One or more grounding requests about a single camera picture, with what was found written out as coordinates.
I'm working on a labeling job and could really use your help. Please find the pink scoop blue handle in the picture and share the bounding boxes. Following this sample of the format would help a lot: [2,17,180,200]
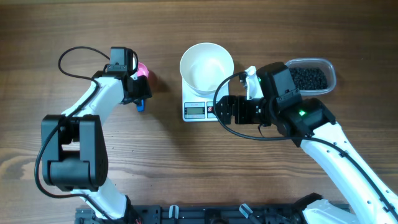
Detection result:
[136,62,149,112]

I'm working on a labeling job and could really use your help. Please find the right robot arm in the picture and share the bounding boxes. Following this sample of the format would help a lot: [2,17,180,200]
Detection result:
[213,62,397,223]

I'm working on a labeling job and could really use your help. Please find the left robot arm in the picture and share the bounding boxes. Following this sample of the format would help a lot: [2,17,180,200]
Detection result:
[34,47,152,223]

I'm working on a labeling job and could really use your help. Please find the white digital kitchen scale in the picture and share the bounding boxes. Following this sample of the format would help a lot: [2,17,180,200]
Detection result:
[182,80,217,122]

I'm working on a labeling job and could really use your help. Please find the white bowl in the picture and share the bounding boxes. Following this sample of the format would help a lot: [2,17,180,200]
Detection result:
[180,42,234,95]

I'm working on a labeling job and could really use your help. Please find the black beans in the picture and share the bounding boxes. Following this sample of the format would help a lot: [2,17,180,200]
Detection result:
[289,67,328,90]

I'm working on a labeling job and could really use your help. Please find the clear plastic container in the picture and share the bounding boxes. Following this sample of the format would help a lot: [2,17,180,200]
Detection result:
[286,58,336,96]

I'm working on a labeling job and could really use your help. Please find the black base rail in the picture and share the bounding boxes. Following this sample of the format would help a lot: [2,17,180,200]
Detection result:
[73,203,352,224]

